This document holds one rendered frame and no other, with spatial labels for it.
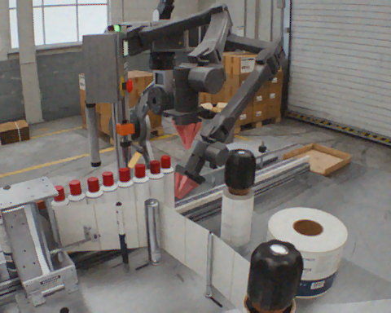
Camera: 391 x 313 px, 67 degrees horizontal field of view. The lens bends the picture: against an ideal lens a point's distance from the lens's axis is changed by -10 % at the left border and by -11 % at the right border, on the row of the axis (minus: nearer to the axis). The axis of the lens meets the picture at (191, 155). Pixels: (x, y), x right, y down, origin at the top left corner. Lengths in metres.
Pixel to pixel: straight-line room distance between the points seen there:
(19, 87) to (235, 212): 5.71
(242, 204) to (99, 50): 0.55
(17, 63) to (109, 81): 5.41
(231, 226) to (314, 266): 0.25
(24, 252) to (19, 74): 5.61
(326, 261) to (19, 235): 0.69
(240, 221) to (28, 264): 0.54
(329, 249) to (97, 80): 0.72
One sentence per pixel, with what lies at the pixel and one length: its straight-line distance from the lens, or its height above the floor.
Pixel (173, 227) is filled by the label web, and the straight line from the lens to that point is 0.83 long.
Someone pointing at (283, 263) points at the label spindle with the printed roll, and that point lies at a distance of 0.47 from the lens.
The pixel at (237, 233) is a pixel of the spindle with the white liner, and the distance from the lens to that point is 0.91.
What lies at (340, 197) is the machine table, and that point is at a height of 0.83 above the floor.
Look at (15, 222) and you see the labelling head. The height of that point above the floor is 1.10.
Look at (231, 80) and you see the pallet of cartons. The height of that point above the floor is 0.80.
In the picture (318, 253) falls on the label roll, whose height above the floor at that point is 1.02.
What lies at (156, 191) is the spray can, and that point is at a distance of 1.04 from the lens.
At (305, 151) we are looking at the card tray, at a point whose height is 0.84.
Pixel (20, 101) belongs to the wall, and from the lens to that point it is 6.35.
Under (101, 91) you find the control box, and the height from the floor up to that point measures 1.32.
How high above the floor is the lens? 1.47
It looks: 21 degrees down
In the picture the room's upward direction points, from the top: straight up
